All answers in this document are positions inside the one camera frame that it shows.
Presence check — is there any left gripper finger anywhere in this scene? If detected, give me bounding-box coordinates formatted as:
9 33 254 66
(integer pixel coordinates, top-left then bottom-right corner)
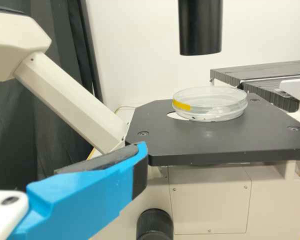
8 141 150 240

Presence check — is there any cream microscope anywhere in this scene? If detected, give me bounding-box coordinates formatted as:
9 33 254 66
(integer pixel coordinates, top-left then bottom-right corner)
0 0 300 240

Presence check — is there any petri dish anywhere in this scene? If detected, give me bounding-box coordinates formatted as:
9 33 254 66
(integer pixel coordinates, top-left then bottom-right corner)
171 86 248 123

